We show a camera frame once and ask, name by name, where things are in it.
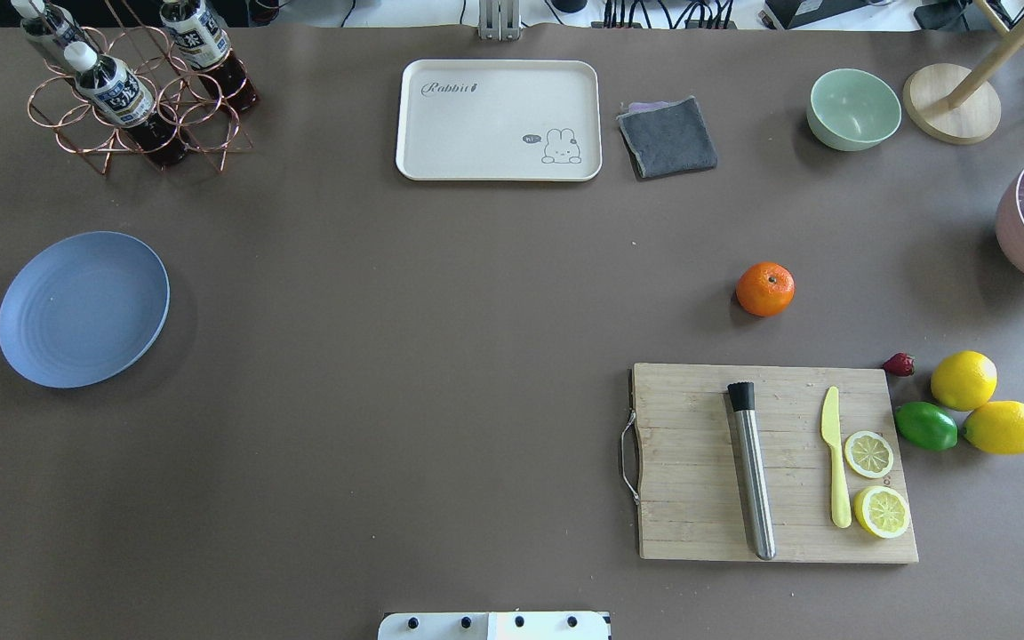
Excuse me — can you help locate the lower whole lemon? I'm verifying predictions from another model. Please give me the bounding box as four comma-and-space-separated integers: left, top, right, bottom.
963, 401, 1024, 455

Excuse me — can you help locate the lemon slice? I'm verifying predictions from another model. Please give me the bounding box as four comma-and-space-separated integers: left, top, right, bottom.
852, 486, 911, 540
843, 430, 895, 479

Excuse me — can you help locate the wooden cutting board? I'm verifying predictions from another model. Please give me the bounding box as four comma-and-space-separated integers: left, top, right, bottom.
630, 364, 918, 564

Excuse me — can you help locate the lower lemon slice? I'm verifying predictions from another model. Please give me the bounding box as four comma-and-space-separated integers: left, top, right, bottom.
852, 486, 911, 540

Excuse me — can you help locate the yellow plastic knife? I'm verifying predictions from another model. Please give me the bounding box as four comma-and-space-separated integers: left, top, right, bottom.
820, 386, 852, 528

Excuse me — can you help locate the blue round plate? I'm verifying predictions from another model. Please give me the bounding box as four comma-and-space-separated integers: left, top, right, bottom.
0, 231, 171, 388

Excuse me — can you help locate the steel muddler black tip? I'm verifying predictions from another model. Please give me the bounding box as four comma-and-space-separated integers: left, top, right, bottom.
727, 381, 779, 562

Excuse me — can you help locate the tea bottle front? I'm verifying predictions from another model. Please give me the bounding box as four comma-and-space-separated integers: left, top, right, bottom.
65, 42, 188, 167

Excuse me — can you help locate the tea bottle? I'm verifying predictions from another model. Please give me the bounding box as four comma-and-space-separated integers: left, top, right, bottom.
65, 42, 188, 167
11, 0, 99, 70
159, 1, 260, 114

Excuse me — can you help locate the copper wire bottle rack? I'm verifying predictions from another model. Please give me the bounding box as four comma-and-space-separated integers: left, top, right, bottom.
13, 1, 260, 174

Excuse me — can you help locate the wooden cup stand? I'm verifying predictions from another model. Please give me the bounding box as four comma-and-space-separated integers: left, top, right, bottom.
902, 1, 1024, 145

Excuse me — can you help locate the tea bottle back left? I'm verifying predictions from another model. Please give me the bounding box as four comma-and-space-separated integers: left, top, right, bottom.
11, 0, 99, 70

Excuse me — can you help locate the upper whole lemon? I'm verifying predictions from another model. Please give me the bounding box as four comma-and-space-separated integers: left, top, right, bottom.
930, 351, 998, 411

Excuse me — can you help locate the orange mandarin fruit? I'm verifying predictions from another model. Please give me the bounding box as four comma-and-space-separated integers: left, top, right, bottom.
734, 260, 796, 317

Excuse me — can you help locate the mint green bowl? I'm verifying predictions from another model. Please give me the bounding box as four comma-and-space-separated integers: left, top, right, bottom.
805, 68, 902, 151

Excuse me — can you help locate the cream rabbit tray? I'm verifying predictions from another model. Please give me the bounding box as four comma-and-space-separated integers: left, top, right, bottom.
395, 60, 603, 181

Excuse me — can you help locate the green lime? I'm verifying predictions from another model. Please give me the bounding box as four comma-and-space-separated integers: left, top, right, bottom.
893, 401, 959, 451

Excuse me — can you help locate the small red strawberry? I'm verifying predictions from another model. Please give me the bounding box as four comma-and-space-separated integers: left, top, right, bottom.
881, 352, 915, 378

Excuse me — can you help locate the upper lemon slice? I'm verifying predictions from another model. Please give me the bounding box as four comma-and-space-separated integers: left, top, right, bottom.
843, 430, 895, 479

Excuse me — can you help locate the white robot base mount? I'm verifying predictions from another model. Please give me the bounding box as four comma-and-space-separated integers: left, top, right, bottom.
377, 611, 612, 639

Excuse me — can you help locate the grey folded cloth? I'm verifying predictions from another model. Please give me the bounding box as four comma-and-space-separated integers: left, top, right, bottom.
615, 96, 719, 179

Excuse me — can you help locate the whole lemon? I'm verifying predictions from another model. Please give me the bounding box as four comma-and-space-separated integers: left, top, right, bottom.
930, 351, 998, 411
963, 401, 1024, 455

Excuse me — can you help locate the tea bottle back right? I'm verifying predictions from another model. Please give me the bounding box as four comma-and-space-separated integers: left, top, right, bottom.
159, 1, 260, 114

